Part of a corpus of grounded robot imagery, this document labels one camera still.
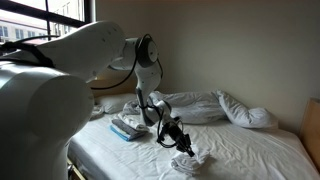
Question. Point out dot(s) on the white pillow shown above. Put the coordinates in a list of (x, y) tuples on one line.
[(115, 103)]

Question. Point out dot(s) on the folded blue white towel stack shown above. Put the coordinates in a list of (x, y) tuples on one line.
[(128, 130)]

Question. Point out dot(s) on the wooden bed side rail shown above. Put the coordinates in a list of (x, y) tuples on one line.
[(77, 173)]

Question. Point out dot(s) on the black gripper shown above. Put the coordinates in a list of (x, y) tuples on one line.
[(175, 133)]

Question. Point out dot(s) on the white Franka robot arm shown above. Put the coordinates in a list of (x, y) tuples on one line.
[(40, 110)]

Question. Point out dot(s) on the small crumpled white cloth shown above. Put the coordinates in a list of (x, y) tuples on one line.
[(97, 112)]

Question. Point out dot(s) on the white sheet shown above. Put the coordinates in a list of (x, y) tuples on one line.
[(196, 163)]

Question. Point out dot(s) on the black window frame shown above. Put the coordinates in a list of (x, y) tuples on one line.
[(88, 11)]

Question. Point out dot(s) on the crumpled white duvet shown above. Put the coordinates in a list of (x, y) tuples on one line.
[(206, 106)]

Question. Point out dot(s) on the building outside window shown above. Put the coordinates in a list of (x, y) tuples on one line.
[(20, 31)]

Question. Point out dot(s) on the mattress with white fitted sheet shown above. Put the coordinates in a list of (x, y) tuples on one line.
[(250, 153)]

